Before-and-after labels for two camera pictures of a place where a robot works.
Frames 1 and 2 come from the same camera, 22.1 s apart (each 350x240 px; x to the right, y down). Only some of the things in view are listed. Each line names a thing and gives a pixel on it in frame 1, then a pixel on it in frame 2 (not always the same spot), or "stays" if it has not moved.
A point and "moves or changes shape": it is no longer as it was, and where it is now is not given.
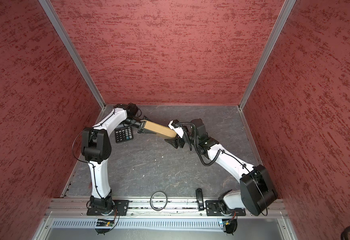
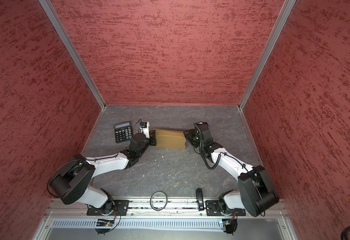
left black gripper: (142, 125) -> (153, 138)
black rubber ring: (165, 204) stays
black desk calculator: (123, 133) stays
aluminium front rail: (152, 207) stays
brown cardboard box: (157, 129) moves or changes shape
